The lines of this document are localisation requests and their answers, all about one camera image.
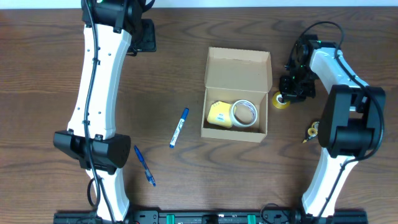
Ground yellow clear tape roll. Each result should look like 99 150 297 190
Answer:
272 91 290 110

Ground cardboard box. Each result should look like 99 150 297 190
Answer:
201 47 272 142

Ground white masking tape roll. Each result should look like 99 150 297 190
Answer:
229 100 258 128

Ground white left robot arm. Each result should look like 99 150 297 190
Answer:
53 0 157 223

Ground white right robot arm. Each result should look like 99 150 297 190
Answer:
272 30 386 223

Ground yellow sticky note pad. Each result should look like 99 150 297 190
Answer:
206 101 233 128

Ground blue white marker pen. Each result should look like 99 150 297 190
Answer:
169 108 189 148

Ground blue ballpoint pen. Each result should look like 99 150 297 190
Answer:
134 145 156 187

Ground black mounting rail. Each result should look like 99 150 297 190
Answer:
53 207 369 224

